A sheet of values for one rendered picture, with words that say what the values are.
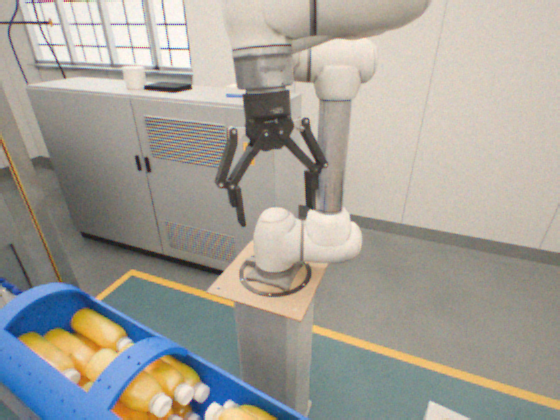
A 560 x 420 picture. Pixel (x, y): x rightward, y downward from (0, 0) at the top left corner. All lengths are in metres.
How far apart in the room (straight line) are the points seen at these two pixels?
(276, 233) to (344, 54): 0.59
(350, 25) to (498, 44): 2.66
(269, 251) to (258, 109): 0.76
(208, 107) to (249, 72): 1.78
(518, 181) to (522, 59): 0.94
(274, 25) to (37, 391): 0.89
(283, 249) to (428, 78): 2.26
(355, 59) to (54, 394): 1.09
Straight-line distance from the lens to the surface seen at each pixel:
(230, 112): 2.22
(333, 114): 1.08
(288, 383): 1.61
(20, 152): 1.68
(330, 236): 1.19
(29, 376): 1.03
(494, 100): 3.21
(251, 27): 0.52
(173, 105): 2.46
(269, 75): 0.53
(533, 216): 3.58
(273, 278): 1.30
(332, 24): 0.54
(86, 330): 1.19
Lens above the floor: 1.87
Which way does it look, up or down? 30 degrees down
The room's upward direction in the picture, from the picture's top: straight up
